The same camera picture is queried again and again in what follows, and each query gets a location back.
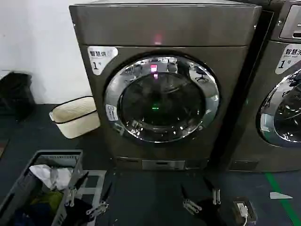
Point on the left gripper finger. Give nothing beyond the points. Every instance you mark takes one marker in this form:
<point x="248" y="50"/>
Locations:
<point x="70" y="194"/>
<point x="98" y="207"/>

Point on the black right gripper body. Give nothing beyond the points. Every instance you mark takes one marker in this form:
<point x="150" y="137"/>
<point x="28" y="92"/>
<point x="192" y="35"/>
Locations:
<point x="210" y="214"/>

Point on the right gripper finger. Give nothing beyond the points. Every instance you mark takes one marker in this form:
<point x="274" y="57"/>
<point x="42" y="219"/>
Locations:
<point x="216" y="195"/>
<point x="191" y="206"/>

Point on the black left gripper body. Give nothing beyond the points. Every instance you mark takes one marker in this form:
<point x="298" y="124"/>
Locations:
<point x="80" y="212"/>

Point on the yellow-green garment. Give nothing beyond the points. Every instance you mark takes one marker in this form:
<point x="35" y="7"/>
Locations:
<point x="50" y="199"/>

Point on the white cloth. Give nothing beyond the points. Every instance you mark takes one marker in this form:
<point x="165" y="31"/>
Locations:
<point x="60" y="175"/>

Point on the dark blue garment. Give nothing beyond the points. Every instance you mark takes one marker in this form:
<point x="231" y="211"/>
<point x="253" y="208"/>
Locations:
<point x="35" y="215"/>

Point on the silver dryer bottom drawer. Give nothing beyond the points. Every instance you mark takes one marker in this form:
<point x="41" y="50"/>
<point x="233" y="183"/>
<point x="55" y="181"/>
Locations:
<point x="163" y="164"/>

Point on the grey plastic laundry basket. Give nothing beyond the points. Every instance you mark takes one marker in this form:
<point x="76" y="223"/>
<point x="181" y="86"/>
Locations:
<point x="21" y="186"/>

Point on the white paper scrap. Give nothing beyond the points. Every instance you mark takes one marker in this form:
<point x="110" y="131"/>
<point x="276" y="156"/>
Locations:
<point x="277" y="195"/>

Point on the grey dryer with control panel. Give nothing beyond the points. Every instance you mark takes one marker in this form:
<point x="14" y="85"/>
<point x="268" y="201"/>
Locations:
<point x="263" y="153"/>

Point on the green floor tape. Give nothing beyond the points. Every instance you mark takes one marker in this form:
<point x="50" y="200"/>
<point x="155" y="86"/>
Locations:
<point x="282" y="200"/>

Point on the cream woven basket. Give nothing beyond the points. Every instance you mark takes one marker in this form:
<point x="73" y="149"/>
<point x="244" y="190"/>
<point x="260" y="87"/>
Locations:
<point x="77" y="120"/>

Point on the round glass dryer door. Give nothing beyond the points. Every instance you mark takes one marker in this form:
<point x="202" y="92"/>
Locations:
<point x="162" y="101"/>
<point x="284" y="113"/>

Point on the black bag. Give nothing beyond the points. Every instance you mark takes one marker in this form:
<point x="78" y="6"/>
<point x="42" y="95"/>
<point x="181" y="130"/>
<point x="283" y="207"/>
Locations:
<point x="15" y="94"/>

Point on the white number sticker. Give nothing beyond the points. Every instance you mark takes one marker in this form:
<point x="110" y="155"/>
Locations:
<point x="288" y="61"/>
<point x="98" y="58"/>

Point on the grey dryer with sticker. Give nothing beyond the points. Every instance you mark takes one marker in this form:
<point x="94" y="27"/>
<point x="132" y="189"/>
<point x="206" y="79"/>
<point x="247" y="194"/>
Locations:
<point x="164" y="28"/>

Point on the silver dryer control panel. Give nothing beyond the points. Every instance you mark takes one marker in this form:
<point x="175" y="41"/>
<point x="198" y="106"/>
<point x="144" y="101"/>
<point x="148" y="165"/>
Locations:
<point x="292" y="23"/>

